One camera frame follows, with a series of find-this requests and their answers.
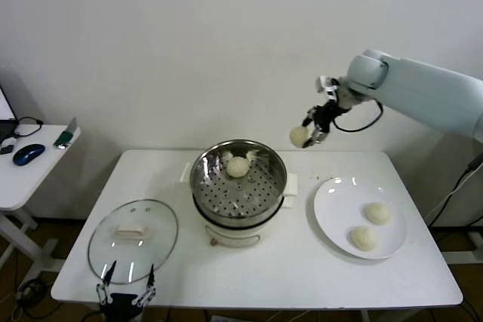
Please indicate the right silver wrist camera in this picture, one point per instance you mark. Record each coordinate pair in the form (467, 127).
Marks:
(326, 86)

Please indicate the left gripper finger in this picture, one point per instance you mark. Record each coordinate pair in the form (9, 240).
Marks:
(108, 276)
(151, 280)

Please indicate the small black desk gadget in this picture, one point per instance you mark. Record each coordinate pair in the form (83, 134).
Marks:
(6, 150)

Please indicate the green and silver stand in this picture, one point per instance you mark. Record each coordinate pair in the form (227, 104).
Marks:
(66, 135)

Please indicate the blue computer mouse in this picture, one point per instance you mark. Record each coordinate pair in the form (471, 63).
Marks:
(29, 153)

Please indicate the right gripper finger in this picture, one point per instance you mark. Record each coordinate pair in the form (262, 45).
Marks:
(308, 116)
(317, 136)

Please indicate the white steamed baozi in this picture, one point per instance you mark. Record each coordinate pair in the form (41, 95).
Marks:
(298, 136)
(363, 238)
(377, 212)
(237, 167)

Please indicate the black laptop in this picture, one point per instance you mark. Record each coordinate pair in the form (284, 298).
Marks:
(5, 129)

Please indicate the white round plate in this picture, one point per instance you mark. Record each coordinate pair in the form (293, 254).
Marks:
(336, 209)

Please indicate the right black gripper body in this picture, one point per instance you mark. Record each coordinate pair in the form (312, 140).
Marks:
(327, 114)

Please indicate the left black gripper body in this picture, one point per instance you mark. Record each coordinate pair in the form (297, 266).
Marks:
(122, 305)

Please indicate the round glass pot lid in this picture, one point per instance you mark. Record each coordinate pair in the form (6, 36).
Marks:
(160, 216)

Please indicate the white electric cooking pot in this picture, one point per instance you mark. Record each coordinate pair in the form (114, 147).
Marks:
(234, 238)

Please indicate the white side desk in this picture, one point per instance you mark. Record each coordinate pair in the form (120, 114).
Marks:
(34, 180)

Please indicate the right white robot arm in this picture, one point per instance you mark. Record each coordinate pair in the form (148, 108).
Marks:
(426, 92)

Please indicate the stainless steel steamer basket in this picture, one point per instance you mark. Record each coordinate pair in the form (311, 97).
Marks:
(260, 194)

